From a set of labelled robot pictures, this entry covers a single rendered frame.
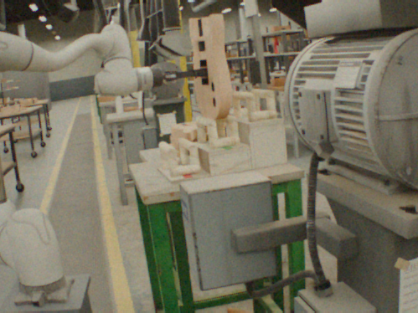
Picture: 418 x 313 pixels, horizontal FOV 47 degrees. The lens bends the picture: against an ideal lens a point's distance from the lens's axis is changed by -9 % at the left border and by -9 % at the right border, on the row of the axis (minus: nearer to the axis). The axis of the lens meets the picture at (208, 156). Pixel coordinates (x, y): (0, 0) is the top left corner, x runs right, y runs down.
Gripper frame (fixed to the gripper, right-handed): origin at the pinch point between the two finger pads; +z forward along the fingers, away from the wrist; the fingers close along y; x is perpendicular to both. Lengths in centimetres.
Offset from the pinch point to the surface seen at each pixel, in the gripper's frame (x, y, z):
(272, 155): -32.9, 14.0, 19.9
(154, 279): -92, -30, -25
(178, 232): -71, -30, -11
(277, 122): -20.9, 14.0, 23.0
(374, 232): -24, 129, -11
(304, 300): -39, 118, -18
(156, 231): -51, 25, -29
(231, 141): -25.9, 11.5, 5.1
